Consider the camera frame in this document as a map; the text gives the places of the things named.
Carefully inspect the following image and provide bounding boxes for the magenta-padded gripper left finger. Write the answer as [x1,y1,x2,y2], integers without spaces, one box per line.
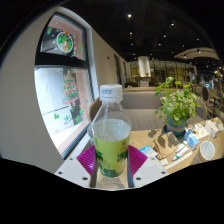
[54,144,98,189]

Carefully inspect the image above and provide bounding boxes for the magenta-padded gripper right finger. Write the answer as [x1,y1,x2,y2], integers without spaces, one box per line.
[125,144,170,189]

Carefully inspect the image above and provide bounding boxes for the clear green-label drink bottle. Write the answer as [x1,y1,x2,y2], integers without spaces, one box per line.
[91,83,133,179]

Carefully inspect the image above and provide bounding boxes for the blue white flat pack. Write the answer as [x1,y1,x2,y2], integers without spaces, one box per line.
[139,145,158,159]

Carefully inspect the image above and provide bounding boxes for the small blue white carton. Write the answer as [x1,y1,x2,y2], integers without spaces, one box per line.
[187,133,200,150]

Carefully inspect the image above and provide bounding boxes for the grey curved sofa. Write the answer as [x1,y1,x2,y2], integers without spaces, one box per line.
[88,86,209,141]

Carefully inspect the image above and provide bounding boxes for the green potted plant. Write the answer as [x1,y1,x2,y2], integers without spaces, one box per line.
[153,76,202,138]

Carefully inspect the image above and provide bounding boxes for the tan ceramic mug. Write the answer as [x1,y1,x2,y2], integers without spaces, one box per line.
[196,139,217,164]

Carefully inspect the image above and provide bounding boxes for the window with festive stickers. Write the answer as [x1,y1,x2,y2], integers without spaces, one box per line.
[34,13,96,158]

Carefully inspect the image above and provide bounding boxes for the white box with orange print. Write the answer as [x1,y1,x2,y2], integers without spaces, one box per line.
[204,119,224,138]

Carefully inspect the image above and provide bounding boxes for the group of dining chairs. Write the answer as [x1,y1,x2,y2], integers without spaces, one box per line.
[199,84,224,116]

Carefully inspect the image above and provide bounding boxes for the group of ceiling lights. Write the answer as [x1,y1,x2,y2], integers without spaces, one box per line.
[126,13,204,54]

